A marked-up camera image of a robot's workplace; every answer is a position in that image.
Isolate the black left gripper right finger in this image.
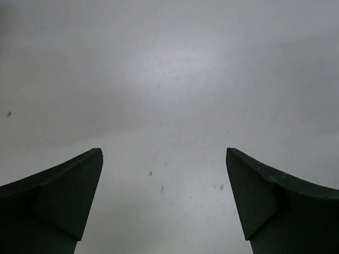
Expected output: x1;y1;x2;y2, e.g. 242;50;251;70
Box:
226;148;338;253

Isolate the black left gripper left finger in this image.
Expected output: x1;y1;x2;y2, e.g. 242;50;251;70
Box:
1;148;103;253

